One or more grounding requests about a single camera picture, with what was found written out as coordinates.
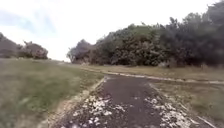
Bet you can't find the dark asphalt path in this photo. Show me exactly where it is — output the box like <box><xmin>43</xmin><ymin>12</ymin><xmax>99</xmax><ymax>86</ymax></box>
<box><xmin>53</xmin><ymin>73</ymin><xmax>214</xmax><ymax>128</ymax></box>

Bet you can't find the row of dark bushy trees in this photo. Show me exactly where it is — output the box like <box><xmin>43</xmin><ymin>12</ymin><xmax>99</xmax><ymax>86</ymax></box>
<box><xmin>66</xmin><ymin>0</ymin><xmax>224</xmax><ymax>69</ymax></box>

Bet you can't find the dry grass strip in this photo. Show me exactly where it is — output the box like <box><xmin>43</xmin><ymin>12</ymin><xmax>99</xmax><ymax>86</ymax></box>
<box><xmin>79</xmin><ymin>63</ymin><xmax>224</xmax><ymax>82</ymax></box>

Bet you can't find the grass field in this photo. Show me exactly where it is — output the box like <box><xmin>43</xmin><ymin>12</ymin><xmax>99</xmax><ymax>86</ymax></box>
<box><xmin>0</xmin><ymin>58</ymin><xmax>107</xmax><ymax>128</ymax></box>

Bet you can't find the clump of bushes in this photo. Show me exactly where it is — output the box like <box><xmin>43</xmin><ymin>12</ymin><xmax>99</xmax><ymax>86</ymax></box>
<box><xmin>0</xmin><ymin>32</ymin><xmax>49</xmax><ymax>60</ymax></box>

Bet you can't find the dry grass verge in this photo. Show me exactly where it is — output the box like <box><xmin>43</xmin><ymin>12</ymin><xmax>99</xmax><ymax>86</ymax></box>
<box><xmin>150</xmin><ymin>81</ymin><xmax>224</xmax><ymax>128</ymax></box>

